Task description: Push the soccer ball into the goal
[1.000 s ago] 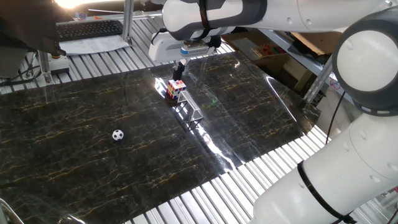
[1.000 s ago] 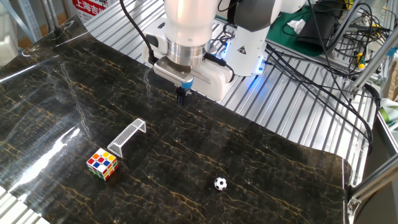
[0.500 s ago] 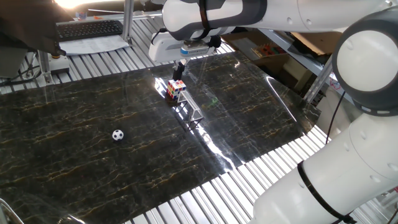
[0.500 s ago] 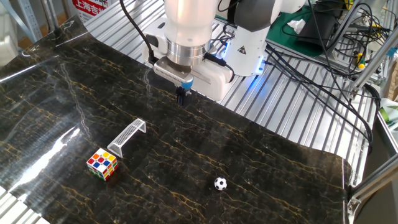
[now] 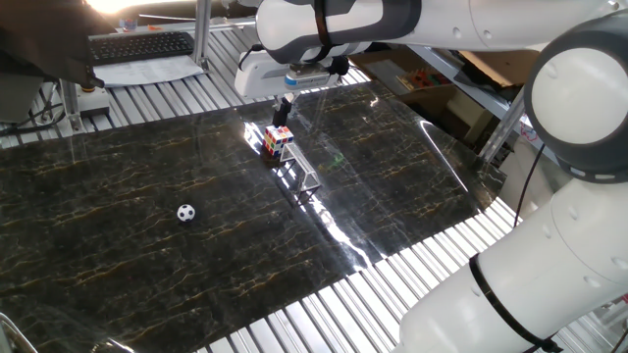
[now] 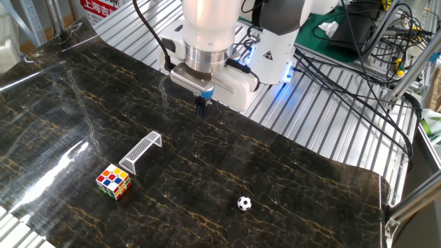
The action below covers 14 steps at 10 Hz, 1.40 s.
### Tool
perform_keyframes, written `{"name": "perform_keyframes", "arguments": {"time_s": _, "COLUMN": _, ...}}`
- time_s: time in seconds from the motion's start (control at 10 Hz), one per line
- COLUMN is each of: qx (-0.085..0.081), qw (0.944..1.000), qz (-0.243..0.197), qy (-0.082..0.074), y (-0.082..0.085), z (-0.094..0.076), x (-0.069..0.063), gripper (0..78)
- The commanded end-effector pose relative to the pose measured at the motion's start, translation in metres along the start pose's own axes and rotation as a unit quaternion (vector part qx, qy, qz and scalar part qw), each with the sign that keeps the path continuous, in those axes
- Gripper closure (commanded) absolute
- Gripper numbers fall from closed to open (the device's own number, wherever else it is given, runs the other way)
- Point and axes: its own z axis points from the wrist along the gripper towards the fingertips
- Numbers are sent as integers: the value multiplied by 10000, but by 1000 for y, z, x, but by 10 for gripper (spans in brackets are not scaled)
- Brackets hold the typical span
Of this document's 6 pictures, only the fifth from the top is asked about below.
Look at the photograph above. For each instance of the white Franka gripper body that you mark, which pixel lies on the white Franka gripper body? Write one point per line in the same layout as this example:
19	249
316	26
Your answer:
260	76

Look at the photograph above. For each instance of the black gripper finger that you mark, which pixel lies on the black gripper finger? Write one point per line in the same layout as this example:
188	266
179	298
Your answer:
291	102
279	116

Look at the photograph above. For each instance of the small black-white soccer ball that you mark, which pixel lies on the small black-white soccer ball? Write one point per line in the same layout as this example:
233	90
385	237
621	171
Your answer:
186	213

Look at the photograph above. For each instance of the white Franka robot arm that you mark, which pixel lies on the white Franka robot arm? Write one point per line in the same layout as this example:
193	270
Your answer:
539	294

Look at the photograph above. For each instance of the colourful Rubik's cube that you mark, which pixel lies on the colourful Rubik's cube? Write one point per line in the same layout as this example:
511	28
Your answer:
277	139

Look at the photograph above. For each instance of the white paper sheet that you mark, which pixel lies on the white paper sheet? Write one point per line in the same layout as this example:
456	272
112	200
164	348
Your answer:
147	72

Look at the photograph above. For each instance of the black computer keyboard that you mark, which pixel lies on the black computer keyboard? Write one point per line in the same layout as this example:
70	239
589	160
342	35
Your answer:
140	46

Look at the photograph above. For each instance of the white emergency stop box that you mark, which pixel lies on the white emergency stop box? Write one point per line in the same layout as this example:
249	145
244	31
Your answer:
94	102

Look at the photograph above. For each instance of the black marble-pattern mat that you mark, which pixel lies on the black marble-pattern mat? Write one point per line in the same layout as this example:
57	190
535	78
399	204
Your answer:
122	245

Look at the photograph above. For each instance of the brown cardboard box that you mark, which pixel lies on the brown cardboard box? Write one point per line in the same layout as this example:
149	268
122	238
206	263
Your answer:
500	66

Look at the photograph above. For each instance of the dark brown cloth cover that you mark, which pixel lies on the dark brown cloth cover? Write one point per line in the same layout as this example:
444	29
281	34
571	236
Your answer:
44	34

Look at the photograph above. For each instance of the upright aluminium profile post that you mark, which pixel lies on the upright aluminium profile post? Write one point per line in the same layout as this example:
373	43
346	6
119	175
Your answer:
201	29

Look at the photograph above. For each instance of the slanted aluminium profile post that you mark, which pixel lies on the slanted aluminium profile post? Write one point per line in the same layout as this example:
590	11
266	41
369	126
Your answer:
503	127

